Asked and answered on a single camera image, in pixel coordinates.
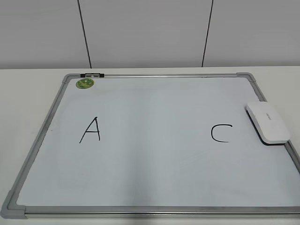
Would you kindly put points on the white rectangular whiteboard eraser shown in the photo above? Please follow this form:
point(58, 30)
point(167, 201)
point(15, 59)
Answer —
point(269, 124)

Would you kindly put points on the white framed whiteboard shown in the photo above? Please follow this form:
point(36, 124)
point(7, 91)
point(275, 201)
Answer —
point(155, 146)

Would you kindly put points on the green round magnet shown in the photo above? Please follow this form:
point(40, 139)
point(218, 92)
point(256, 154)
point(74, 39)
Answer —
point(85, 83)

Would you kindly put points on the black grey frame clip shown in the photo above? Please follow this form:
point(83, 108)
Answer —
point(96, 75)

